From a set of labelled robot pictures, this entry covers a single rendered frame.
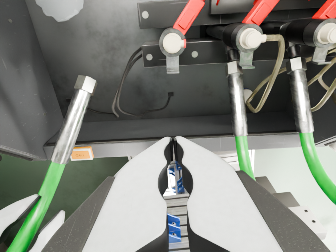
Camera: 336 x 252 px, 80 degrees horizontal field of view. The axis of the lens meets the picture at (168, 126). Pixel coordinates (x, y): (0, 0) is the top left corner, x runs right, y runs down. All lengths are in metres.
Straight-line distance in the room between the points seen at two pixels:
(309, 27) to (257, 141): 0.29
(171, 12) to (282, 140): 0.36
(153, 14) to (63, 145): 0.24
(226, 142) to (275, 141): 0.11
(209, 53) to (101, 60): 0.28
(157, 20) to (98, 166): 1.56
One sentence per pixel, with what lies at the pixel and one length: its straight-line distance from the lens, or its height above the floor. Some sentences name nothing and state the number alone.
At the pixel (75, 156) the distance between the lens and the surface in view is 0.52.
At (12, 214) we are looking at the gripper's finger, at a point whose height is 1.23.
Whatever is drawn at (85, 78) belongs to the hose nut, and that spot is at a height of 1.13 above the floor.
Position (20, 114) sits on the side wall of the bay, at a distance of 0.50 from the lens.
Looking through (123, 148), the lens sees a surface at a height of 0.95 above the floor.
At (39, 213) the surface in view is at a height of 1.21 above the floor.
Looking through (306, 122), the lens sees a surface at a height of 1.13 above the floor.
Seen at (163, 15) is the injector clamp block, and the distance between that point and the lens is 0.36.
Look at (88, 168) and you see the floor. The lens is 1.86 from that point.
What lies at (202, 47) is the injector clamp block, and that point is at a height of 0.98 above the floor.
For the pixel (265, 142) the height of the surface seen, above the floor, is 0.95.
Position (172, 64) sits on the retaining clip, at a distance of 0.23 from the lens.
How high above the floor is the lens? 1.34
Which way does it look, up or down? 63 degrees down
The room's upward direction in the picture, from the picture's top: 180 degrees clockwise
